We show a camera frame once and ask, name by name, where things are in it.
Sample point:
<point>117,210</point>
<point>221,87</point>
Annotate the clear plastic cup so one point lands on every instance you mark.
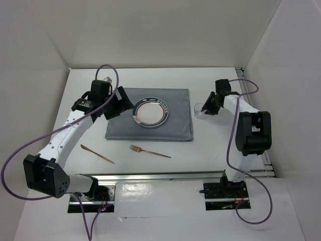
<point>199,113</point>

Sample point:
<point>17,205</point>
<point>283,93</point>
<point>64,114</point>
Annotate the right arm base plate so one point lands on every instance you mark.
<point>218,197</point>

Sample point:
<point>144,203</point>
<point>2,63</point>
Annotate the aluminium front rail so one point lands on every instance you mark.
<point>169,176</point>

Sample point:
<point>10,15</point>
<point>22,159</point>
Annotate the copper knife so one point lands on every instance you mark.
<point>99,155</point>

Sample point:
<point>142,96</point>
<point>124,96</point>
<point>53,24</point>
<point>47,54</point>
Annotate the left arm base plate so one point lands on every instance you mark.
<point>102,198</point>

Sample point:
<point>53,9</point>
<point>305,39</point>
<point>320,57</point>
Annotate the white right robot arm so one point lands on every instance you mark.
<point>250,135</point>

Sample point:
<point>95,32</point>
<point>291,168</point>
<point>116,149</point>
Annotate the copper fork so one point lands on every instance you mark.
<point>139,149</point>

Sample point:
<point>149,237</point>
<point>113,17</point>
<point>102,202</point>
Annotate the aluminium right side rail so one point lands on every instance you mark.
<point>244,83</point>

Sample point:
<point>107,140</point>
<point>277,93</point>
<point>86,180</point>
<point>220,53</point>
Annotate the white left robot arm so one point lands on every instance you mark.
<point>44,171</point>

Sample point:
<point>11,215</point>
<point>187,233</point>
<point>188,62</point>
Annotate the white plate green red rim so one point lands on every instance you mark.
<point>150,112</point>

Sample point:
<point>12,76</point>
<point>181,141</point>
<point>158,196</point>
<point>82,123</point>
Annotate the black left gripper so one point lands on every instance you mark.
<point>122,105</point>

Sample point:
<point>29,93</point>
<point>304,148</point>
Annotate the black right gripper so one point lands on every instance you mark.
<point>207,106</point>

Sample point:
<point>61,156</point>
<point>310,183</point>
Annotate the aluminium rail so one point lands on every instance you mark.
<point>244,83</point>
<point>169,176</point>

